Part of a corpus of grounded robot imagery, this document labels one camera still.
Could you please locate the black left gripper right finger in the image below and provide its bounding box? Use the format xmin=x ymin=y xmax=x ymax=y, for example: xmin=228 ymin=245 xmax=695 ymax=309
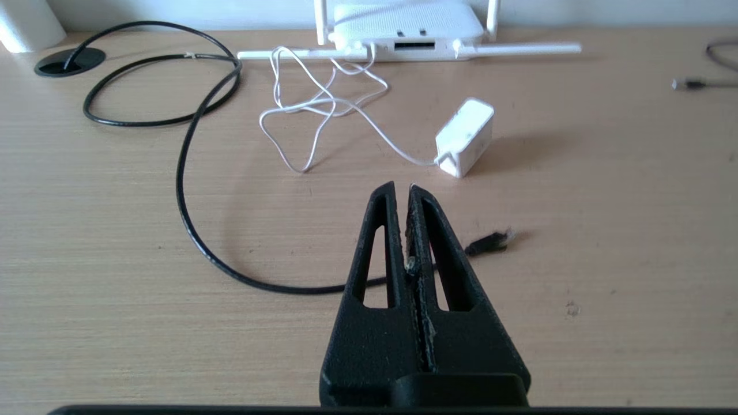
xmin=406 ymin=184 xmax=531 ymax=407

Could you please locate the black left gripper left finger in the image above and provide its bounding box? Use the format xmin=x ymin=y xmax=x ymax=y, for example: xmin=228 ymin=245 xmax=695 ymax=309
xmin=319 ymin=182 xmax=430 ymax=407

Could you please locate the black ethernet cable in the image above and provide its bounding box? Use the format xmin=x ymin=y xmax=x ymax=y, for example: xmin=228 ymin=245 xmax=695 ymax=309
xmin=63 ymin=21 xmax=515 ymax=296

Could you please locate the thin white adapter cable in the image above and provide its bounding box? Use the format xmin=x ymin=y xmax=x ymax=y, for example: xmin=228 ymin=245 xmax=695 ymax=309
xmin=259 ymin=46 xmax=456 ymax=173

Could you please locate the white power adapter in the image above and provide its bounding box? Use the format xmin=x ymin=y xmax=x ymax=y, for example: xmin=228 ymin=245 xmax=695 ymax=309
xmin=434 ymin=98 xmax=495 ymax=178

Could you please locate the white router with antennas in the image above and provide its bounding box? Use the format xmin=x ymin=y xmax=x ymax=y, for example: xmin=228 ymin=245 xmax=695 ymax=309
xmin=238 ymin=0 xmax=582 ymax=62

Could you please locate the white paper roll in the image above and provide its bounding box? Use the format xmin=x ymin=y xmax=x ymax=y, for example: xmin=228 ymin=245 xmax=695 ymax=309
xmin=0 ymin=0 xmax=67 ymax=54

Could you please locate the thin black USB cable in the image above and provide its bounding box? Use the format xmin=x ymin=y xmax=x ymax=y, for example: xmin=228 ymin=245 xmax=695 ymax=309
xmin=672 ymin=37 xmax=738 ymax=91

